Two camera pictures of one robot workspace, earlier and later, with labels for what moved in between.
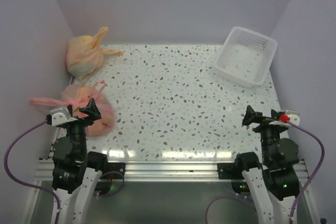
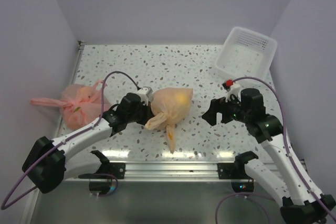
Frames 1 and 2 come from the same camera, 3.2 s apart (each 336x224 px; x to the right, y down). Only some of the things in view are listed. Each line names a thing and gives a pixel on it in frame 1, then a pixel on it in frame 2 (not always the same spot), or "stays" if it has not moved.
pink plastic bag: [77, 96] stays
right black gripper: [251, 115] → [219, 105]
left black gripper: [90, 109] → [148, 114]
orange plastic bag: [84, 57] → [169, 106]
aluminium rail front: [156, 171] stays
